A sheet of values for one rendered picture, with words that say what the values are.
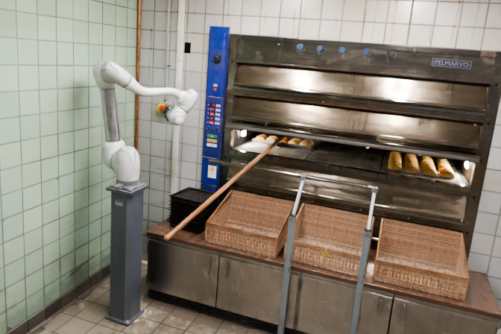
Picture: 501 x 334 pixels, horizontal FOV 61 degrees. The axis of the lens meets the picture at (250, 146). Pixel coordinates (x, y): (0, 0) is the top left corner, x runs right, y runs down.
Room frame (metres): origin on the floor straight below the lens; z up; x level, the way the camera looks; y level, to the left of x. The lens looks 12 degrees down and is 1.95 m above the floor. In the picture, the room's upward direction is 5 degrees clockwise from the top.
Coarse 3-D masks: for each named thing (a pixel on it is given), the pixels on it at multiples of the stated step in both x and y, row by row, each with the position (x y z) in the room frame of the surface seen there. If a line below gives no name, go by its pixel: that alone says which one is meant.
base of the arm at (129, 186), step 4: (116, 180) 2.78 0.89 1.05; (136, 180) 2.80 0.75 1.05; (112, 184) 2.78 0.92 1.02; (116, 184) 2.77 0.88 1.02; (120, 184) 2.74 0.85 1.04; (124, 184) 2.75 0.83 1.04; (128, 184) 2.75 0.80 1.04; (132, 184) 2.76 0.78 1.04; (136, 184) 2.79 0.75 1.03; (140, 184) 2.83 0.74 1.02; (144, 184) 2.86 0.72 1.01; (116, 188) 2.74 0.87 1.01; (120, 188) 2.73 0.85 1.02; (124, 188) 2.73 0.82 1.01; (128, 188) 2.73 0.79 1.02; (132, 188) 2.74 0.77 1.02; (136, 188) 2.78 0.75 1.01
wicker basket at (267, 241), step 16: (240, 192) 3.35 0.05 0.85; (224, 208) 3.26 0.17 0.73; (256, 208) 3.28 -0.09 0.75; (272, 208) 3.24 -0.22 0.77; (288, 208) 3.21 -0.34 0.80; (208, 224) 2.93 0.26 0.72; (224, 224) 3.27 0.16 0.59; (240, 224) 3.28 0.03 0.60; (272, 224) 3.20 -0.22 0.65; (288, 224) 3.05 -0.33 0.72; (208, 240) 2.94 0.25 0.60; (224, 240) 2.89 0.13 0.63; (240, 240) 2.86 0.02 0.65; (256, 240) 2.82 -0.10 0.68; (272, 240) 2.78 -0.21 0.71; (272, 256) 2.77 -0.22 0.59
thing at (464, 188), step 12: (240, 156) 3.40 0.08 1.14; (252, 156) 3.36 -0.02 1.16; (264, 156) 3.33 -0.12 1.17; (276, 156) 3.33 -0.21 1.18; (324, 168) 3.18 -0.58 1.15; (336, 168) 3.15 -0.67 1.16; (348, 168) 3.12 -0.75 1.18; (360, 168) 3.14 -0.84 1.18; (396, 180) 3.01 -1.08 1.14; (408, 180) 2.99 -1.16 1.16; (420, 180) 2.96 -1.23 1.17; (432, 180) 2.96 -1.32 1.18
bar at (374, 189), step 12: (252, 168) 2.97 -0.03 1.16; (264, 168) 2.94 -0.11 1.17; (324, 180) 2.80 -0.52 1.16; (336, 180) 2.78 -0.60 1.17; (300, 192) 2.78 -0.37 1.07; (372, 204) 2.63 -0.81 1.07; (288, 228) 2.64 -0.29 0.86; (288, 240) 2.64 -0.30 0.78; (288, 252) 2.64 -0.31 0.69; (288, 264) 2.64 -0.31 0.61; (360, 264) 2.49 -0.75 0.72; (288, 276) 2.63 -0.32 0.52; (360, 276) 2.49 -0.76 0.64; (288, 288) 2.65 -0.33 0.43; (360, 288) 2.48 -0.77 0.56; (360, 300) 2.48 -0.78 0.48
